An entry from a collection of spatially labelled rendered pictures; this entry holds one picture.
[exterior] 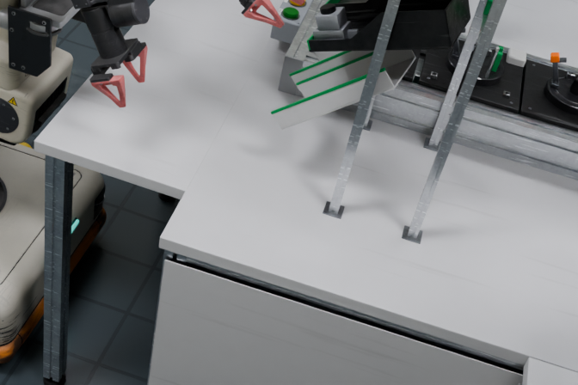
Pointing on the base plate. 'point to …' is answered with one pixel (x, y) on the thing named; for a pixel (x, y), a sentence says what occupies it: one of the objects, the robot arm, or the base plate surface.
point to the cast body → (333, 23)
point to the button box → (296, 18)
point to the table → (167, 87)
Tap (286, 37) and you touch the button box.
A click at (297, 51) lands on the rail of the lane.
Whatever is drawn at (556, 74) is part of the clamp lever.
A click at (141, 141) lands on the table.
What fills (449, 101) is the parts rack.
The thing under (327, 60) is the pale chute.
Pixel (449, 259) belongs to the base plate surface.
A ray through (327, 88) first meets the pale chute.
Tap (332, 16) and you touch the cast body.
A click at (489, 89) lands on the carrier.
